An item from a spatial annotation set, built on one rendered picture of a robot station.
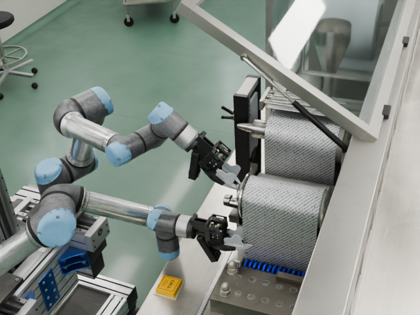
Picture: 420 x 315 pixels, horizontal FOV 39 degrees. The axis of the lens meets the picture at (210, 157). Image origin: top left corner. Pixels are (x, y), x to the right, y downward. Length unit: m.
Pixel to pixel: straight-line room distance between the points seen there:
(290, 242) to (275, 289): 0.15
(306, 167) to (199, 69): 3.50
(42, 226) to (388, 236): 1.02
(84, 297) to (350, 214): 2.06
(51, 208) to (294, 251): 0.77
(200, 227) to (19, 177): 2.57
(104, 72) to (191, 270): 3.60
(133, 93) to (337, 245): 4.09
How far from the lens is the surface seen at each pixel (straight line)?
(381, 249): 1.45
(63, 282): 2.69
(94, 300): 3.04
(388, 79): 1.65
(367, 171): 1.32
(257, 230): 1.88
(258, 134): 2.00
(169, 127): 1.81
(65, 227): 1.91
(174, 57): 5.64
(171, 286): 2.06
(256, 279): 1.92
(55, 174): 2.47
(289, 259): 1.92
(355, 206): 1.22
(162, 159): 4.22
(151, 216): 1.99
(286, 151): 1.96
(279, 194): 1.79
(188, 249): 2.21
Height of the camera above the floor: 2.44
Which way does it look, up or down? 35 degrees down
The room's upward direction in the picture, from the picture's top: 4 degrees counter-clockwise
